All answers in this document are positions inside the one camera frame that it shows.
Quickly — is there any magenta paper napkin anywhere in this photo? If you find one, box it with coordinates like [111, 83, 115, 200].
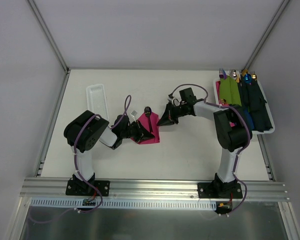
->
[131, 113, 160, 145]

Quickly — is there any black fork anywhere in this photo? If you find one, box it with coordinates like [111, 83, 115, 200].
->
[146, 116, 153, 133]

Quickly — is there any purple metallic spoon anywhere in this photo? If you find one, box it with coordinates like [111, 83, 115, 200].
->
[144, 106, 152, 117]

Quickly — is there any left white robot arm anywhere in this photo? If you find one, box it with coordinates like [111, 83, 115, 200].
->
[63, 110, 155, 197]

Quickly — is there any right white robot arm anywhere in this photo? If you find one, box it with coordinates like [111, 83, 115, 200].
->
[157, 87, 252, 199]

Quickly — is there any green rolled napkin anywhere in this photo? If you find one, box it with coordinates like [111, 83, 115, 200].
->
[219, 76, 242, 106]

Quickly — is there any purple fork in roll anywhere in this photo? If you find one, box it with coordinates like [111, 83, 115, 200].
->
[218, 68, 227, 79]

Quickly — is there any silver spoon in roll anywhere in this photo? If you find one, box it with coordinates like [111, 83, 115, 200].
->
[229, 69, 240, 83]

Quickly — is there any blue rolled napkin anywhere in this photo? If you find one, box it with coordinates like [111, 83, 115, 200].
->
[243, 107, 255, 131]

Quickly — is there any blue spoon in roll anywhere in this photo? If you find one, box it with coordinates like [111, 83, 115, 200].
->
[243, 73, 253, 84]

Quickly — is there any dark navy rolled napkin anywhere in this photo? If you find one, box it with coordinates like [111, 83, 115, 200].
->
[240, 80, 272, 132]

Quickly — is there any small white utensil basket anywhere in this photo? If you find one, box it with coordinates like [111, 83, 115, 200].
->
[86, 84, 109, 121]

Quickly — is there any large white storage basket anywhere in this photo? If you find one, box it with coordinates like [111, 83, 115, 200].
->
[213, 77, 276, 136]

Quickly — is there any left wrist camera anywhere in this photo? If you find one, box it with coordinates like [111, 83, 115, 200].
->
[130, 110, 138, 119]

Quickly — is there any white slotted cable duct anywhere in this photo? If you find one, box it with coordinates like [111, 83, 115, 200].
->
[30, 197, 217, 211]

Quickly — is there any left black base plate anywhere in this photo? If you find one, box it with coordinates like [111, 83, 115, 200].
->
[65, 178, 110, 197]

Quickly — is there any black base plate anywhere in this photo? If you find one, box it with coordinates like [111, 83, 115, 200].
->
[197, 182, 243, 199]
[65, 178, 110, 197]

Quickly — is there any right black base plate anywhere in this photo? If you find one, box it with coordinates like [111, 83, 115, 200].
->
[197, 182, 243, 199]

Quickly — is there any right aluminium frame post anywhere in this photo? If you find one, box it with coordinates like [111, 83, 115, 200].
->
[242, 0, 291, 70]

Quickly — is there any aluminium frame post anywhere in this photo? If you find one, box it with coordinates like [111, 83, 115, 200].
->
[26, 0, 70, 74]
[242, 0, 291, 70]

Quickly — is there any aluminium front rail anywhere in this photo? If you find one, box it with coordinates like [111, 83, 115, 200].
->
[19, 177, 290, 202]

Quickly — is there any left aluminium frame post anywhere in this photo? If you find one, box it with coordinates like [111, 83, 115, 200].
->
[26, 0, 70, 74]

